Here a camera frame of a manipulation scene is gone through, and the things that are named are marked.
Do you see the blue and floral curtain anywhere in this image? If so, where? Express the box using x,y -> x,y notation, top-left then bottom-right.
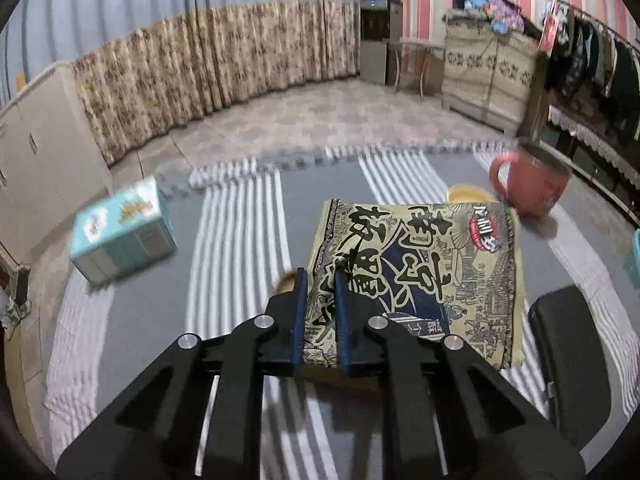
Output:
0,0 -> 366,167

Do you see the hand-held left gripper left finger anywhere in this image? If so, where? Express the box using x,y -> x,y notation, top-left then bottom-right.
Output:
55,267 -> 308,480

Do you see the printed snack bag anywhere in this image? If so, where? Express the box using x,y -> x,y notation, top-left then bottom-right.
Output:
302,199 -> 526,372

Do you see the pink mug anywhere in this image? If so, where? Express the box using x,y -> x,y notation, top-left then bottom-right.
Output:
489,144 -> 572,219

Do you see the patterned covered cabinet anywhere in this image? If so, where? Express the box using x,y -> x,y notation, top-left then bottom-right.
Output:
442,20 -> 542,132

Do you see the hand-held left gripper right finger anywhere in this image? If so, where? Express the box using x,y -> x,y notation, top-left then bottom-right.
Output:
333,270 -> 586,480

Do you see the grey striped blanket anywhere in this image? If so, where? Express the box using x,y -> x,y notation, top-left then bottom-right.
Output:
42,142 -> 640,480

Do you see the lace-edged table cloth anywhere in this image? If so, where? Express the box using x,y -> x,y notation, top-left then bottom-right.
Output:
547,105 -> 640,189

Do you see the water dispenser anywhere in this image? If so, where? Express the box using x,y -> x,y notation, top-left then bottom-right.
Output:
359,0 -> 404,86

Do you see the teal cardboard box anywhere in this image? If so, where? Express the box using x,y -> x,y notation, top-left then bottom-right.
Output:
70,176 -> 179,289

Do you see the white cabinet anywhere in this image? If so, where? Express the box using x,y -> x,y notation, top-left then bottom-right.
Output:
0,62 -> 114,267

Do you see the teal plastic basket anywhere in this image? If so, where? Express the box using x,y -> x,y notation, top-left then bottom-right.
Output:
625,230 -> 640,291

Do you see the row of hanging clothes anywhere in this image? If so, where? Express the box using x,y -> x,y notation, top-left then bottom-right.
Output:
540,0 -> 640,143

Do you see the pile of clothes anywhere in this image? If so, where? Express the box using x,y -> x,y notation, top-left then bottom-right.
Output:
444,0 -> 526,36

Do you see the black rectangular case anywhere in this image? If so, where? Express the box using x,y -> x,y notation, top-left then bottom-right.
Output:
527,285 -> 614,452

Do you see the yellow plate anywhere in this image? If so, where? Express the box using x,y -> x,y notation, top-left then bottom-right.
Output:
446,183 -> 506,206

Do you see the metal chair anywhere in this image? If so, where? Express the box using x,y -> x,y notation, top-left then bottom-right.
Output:
390,37 -> 447,99

